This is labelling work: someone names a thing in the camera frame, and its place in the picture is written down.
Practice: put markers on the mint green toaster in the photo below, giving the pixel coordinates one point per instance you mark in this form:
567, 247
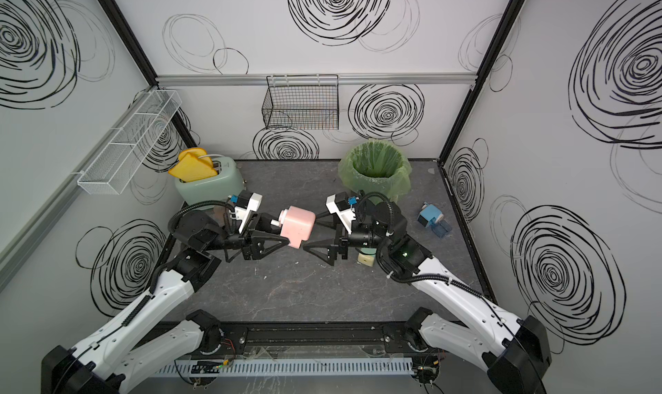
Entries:
227, 183

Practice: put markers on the pink pencil sharpener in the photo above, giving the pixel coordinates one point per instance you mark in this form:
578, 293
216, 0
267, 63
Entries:
296, 225

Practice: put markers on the white wire shelf basket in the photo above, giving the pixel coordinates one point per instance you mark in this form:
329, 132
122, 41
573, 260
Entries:
130, 143

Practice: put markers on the black wire basket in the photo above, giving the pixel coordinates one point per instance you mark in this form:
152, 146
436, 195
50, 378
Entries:
302, 102

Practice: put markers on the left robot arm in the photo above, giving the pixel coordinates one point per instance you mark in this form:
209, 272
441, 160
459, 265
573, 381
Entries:
114, 359

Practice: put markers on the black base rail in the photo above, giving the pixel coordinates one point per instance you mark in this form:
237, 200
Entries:
395, 337

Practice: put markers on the blue sharpener tray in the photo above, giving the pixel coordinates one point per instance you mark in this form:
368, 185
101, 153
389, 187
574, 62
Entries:
441, 229

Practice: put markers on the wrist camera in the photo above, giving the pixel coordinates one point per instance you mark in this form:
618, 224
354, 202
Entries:
245, 204
342, 205

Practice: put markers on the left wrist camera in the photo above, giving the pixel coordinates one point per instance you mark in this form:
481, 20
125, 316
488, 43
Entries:
245, 204

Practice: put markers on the blue sharpener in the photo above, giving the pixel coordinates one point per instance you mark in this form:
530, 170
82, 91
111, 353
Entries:
429, 215

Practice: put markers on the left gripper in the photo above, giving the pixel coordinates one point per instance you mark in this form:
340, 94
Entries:
252, 245

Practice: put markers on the bin with green bag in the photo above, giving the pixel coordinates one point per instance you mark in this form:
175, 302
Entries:
376, 166

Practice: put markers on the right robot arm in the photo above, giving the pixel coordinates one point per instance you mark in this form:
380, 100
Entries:
514, 352

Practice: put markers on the green sharpener bottom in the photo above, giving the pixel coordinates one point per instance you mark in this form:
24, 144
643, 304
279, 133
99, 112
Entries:
367, 257

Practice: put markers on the yellow toy toast slice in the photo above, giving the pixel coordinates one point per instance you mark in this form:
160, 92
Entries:
193, 165

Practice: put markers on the grey slotted cable duct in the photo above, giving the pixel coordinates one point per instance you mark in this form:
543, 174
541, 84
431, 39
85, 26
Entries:
288, 368

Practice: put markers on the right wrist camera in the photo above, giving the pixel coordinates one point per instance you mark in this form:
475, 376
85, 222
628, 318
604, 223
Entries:
342, 205

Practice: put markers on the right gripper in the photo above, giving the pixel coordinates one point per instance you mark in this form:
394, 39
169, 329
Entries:
323, 245

